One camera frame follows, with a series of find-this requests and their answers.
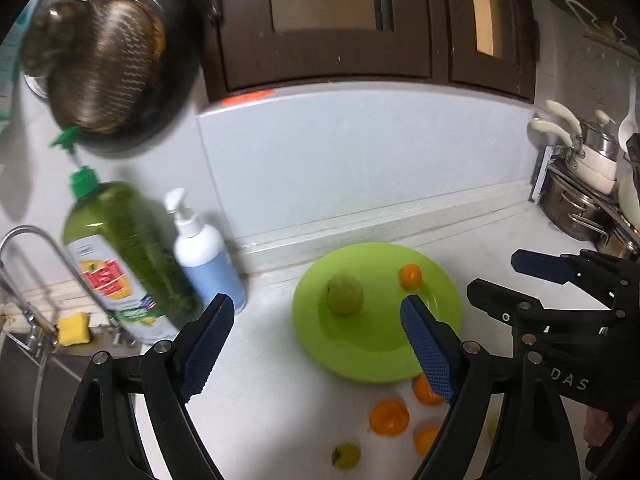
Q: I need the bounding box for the narrow dark cabinet door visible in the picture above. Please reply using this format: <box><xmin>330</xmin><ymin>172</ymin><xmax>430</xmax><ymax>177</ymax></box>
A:
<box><xmin>440</xmin><ymin>0</ymin><xmax>538</xmax><ymax>106</ymax></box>

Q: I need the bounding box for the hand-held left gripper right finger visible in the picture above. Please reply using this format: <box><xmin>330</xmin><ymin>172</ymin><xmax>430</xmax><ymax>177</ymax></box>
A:
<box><xmin>400</xmin><ymin>295</ymin><xmax>581</xmax><ymax>480</ymax></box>

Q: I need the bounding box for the steel sink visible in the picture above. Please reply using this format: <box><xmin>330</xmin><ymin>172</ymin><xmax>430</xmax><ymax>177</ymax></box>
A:
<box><xmin>0</xmin><ymin>330</ymin><xmax>131</xmax><ymax>480</ymax></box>

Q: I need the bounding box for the cream saucepan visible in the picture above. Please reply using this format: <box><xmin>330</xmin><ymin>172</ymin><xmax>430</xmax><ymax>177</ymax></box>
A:
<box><xmin>545</xmin><ymin>100</ymin><xmax>621</xmax><ymax>181</ymax></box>
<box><xmin>530</xmin><ymin>119</ymin><xmax>618</xmax><ymax>197</ymax></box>

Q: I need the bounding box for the yellow sponge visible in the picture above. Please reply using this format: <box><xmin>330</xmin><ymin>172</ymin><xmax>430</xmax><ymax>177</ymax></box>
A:
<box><xmin>57</xmin><ymin>312</ymin><xmax>91</xmax><ymax>347</ymax></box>

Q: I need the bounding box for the white round pot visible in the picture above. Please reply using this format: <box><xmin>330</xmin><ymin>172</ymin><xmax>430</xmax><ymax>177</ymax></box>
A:
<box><xmin>618</xmin><ymin>169</ymin><xmax>640</xmax><ymax>213</ymax></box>

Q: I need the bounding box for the person's right hand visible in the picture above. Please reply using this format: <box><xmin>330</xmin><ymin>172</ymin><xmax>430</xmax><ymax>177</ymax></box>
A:
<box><xmin>584</xmin><ymin>406</ymin><xmax>615</xmax><ymax>448</ymax></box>

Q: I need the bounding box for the white ladle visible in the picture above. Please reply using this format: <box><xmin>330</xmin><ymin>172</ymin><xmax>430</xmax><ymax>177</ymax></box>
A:
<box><xmin>618</xmin><ymin>72</ymin><xmax>640</xmax><ymax>147</ymax></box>

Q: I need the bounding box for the metal colander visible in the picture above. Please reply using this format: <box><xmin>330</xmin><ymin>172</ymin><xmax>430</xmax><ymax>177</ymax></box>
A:
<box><xmin>20</xmin><ymin>0</ymin><xmax>167</xmax><ymax>133</ymax></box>

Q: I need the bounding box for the steel faucet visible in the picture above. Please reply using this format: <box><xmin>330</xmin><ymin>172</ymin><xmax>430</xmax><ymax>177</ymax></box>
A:
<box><xmin>0</xmin><ymin>225</ymin><xmax>133</xmax><ymax>356</ymax></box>

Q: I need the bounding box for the white wire wall rack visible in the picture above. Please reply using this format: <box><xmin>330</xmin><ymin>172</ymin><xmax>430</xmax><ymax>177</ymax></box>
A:
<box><xmin>565</xmin><ymin>0</ymin><xmax>628</xmax><ymax>53</ymax></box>

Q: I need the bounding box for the small orange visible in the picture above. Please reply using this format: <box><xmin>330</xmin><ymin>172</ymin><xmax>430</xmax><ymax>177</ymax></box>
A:
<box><xmin>398</xmin><ymin>264</ymin><xmax>423</xmax><ymax>290</ymax></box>

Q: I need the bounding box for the white metal pot rack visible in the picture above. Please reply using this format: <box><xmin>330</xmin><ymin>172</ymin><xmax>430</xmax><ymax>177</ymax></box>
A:
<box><xmin>530</xmin><ymin>144</ymin><xmax>563</xmax><ymax>204</ymax></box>

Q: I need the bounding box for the black wok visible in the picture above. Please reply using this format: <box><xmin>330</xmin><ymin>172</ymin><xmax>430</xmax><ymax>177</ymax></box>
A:
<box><xmin>22</xmin><ymin>0</ymin><xmax>206</xmax><ymax>155</ymax></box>

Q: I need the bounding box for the green plate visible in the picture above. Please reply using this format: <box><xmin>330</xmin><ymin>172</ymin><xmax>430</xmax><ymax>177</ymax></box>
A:
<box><xmin>291</xmin><ymin>242</ymin><xmax>463</xmax><ymax>385</ymax></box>

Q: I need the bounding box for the wide dark cabinet door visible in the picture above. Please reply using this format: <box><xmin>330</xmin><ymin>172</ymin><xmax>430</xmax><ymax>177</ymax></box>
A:
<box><xmin>200</xmin><ymin>0</ymin><xmax>441</xmax><ymax>103</ymax></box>

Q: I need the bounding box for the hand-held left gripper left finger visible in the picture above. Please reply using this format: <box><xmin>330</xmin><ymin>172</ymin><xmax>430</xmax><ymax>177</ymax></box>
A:
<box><xmin>59</xmin><ymin>292</ymin><xmax>236</xmax><ymax>480</ymax></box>

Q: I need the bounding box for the small green tomato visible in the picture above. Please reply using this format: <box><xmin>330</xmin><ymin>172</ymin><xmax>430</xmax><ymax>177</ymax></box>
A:
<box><xmin>331</xmin><ymin>442</ymin><xmax>362</xmax><ymax>470</ymax></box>

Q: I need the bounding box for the orange sticker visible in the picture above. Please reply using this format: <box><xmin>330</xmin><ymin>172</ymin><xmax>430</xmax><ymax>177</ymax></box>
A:
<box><xmin>220</xmin><ymin>91</ymin><xmax>275</xmax><ymax>107</ymax></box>

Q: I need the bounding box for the white blue pump bottle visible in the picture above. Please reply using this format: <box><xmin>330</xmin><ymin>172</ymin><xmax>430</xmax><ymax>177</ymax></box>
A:
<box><xmin>164</xmin><ymin>187</ymin><xmax>247</xmax><ymax>317</ymax></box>

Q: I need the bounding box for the large steel pot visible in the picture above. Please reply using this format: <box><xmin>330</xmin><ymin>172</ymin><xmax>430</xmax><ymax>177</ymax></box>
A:
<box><xmin>542</xmin><ymin>167</ymin><xmax>613</xmax><ymax>242</ymax></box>

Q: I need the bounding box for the steel pot with lid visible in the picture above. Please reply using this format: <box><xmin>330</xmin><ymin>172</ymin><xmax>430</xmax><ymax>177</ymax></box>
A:
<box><xmin>580</xmin><ymin>109</ymin><xmax>622</xmax><ymax>160</ymax></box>

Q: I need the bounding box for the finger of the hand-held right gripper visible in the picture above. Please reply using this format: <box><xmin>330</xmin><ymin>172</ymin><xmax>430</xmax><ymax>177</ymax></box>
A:
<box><xmin>466</xmin><ymin>279</ymin><xmax>617</xmax><ymax>335</ymax></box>
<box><xmin>511</xmin><ymin>249</ymin><xmax>628</xmax><ymax>306</ymax></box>

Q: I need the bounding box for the steel pot with handle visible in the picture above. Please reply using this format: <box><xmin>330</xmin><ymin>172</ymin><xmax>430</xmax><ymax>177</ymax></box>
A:
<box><xmin>595</xmin><ymin>225</ymin><xmax>640</xmax><ymax>261</ymax></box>

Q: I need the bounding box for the green dish soap bottle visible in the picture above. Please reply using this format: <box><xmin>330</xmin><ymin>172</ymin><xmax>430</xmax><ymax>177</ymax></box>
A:
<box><xmin>48</xmin><ymin>126</ymin><xmax>206</xmax><ymax>347</ymax></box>

